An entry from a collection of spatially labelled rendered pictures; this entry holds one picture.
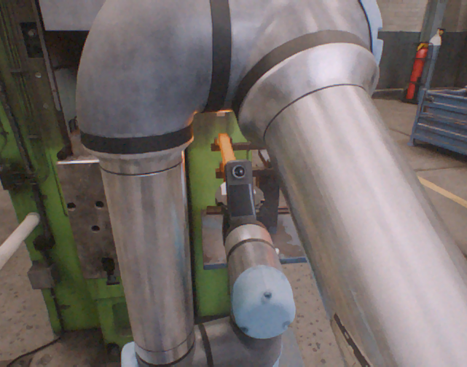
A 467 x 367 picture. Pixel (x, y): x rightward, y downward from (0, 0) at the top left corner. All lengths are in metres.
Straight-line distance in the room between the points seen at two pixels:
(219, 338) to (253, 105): 0.32
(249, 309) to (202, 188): 0.91
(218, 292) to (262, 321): 1.18
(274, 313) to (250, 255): 0.08
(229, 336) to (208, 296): 1.12
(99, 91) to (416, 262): 0.22
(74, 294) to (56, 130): 0.74
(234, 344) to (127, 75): 0.36
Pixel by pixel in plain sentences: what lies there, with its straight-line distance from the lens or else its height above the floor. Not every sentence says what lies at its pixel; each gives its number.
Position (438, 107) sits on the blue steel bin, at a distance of 4.49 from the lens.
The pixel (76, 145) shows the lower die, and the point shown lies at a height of 0.95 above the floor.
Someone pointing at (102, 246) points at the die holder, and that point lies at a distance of 1.18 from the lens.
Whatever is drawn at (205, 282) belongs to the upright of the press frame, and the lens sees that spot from 1.52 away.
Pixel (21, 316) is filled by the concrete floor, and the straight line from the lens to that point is 1.98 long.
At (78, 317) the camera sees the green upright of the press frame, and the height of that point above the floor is 0.09.
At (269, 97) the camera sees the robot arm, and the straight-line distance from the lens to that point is 0.23.
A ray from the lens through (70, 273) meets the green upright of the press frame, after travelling 1.55.
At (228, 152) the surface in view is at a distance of 0.82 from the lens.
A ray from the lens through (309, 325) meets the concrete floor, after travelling 1.69.
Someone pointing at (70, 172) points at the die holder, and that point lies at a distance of 1.07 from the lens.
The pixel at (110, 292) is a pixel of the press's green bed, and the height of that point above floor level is 0.40.
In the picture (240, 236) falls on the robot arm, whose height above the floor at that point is 0.98.
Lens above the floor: 1.24
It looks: 25 degrees down
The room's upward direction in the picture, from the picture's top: straight up
